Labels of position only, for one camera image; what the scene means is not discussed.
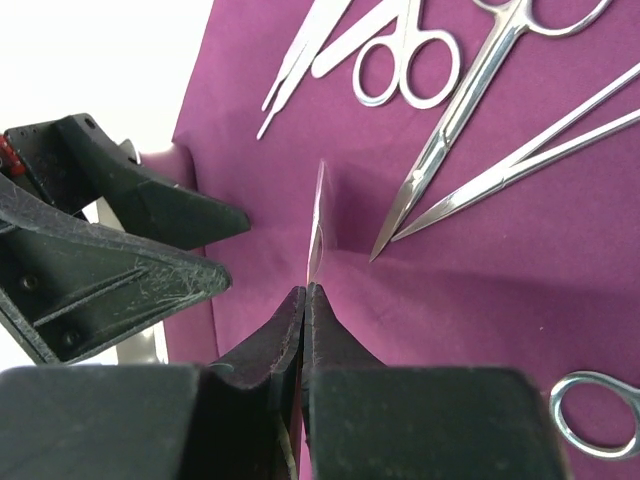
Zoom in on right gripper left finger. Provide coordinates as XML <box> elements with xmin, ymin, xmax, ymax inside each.
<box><xmin>1</xmin><ymin>287</ymin><xmax>306</xmax><ymax>479</ymax></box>

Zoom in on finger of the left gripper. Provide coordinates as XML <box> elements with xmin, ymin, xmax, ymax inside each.
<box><xmin>1</xmin><ymin>179</ymin><xmax>232</xmax><ymax>364</ymax></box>
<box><xmin>3</xmin><ymin>113</ymin><xmax>251</xmax><ymax>250</ymax></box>

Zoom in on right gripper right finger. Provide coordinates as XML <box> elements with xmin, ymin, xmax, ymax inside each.
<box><xmin>302</xmin><ymin>283</ymin><xmax>571</xmax><ymax>479</ymax></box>

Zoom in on white blue label packet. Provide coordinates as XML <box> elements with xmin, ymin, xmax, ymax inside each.
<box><xmin>306</xmin><ymin>160</ymin><xmax>329</xmax><ymax>284</ymax></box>

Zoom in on purple surgical drape cloth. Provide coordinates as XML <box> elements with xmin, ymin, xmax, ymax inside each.
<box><xmin>166</xmin><ymin>1</ymin><xmax>639</xmax><ymax>479</ymax></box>

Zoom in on stainless steel instrument tray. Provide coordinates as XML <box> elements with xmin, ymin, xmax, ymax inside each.
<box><xmin>69</xmin><ymin>136</ymin><xmax>196</xmax><ymax>362</ymax></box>

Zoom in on steel bandage scissors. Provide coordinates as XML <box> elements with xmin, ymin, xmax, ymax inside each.
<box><xmin>549</xmin><ymin>370</ymin><xmax>639</xmax><ymax>462</ymax></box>

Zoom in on long steel forceps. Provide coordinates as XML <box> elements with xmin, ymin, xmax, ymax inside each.
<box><xmin>392</xmin><ymin>65</ymin><xmax>639</xmax><ymax>241</ymax></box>

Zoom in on straight steel scissors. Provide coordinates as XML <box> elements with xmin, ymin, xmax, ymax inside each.
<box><xmin>352</xmin><ymin>0</ymin><xmax>461</xmax><ymax>110</ymax></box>

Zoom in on small steel scissors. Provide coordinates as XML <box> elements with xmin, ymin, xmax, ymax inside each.
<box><xmin>369</xmin><ymin>0</ymin><xmax>610</xmax><ymax>261</ymax></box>

